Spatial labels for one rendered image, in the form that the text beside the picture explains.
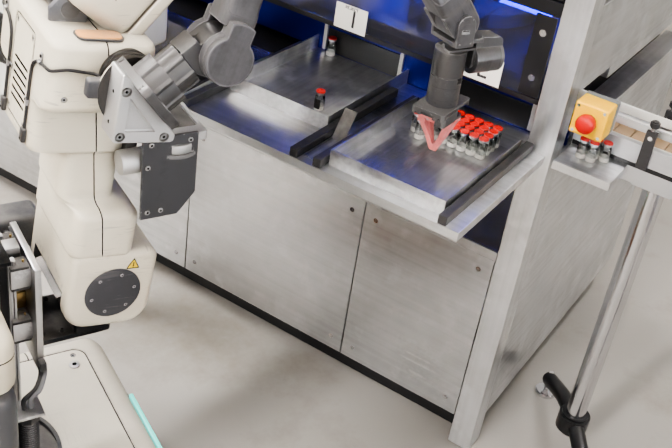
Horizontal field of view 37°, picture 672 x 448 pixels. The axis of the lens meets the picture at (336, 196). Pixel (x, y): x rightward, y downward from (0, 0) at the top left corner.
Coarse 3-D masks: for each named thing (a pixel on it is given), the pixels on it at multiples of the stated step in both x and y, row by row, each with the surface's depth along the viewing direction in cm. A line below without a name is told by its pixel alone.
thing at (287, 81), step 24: (288, 48) 235; (312, 48) 244; (264, 72) 230; (288, 72) 232; (312, 72) 234; (336, 72) 235; (360, 72) 237; (408, 72) 234; (264, 96) 216; (288, 96) 222; (312, 96) 223; (336, 96) 225; (360, 96) 226; (312, 120) 212
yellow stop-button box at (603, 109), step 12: (588, 96) 206; (600, 96) 207; (576, 108) 205; (588, 108) 203; (600, 108) 202; (612, 108) 203; (600, 120) 203; (612, 120) 206; (576, 132) 207; (600, 132) 204
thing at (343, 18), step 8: (336, 8) 229; (344, 8) 228; (352, 8) 226; (336, 16) 230; (344, 16) 229; (352, 16) 227; (360, 16) 226; (336, 24) 231; (344, 24) 229; (360, 24) 227; (360, 32) 228
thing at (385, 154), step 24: (384, 120) 212; (408, 120) 219; (360, 144) 207; (384, 144) 209; (408, 144) 210; (360, 168) 195; (384, 168) 200; (408, 168) 202; (432, 168) 203; (456, 168) 204; (480, 168) 206; (408, 192) 190; (432, 192) 195; (456, 192) 190
